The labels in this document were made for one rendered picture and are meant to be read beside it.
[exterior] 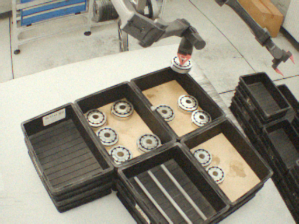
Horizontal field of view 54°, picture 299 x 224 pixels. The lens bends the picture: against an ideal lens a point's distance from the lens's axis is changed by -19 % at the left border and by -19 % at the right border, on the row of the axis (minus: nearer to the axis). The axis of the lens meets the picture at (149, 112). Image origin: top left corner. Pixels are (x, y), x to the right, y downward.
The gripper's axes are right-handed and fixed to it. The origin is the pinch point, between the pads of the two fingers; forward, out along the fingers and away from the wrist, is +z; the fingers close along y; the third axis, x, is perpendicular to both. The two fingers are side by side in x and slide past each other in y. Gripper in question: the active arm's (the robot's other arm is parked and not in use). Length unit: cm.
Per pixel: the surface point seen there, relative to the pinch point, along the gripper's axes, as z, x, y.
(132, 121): 22.9, 14.1, -25.0
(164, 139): 18.2, -2.0, -33.9
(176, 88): 21.8, -0.7, 3.8
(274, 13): 56, -102, 247
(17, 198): 38, 56, -81
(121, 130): 23.2, 17.6, -32.0
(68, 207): 35, 30, -75
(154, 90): 22.2, 9.3, -2.0
